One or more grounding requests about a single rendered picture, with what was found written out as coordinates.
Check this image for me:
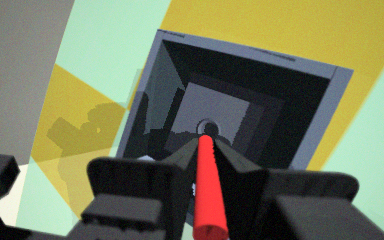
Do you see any dark grey open box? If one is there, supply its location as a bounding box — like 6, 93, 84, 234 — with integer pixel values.
115, 28, 354, 170

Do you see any red peg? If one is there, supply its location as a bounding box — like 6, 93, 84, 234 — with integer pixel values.
192, 135, 229, 240

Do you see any grey square plate with hole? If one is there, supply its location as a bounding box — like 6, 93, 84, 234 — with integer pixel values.
164, 82, 265, 157

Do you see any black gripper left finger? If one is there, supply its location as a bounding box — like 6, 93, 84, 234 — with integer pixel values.
86, 138, 198, 240

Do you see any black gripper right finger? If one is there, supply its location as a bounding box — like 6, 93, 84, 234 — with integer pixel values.
213, 139, 359, 240

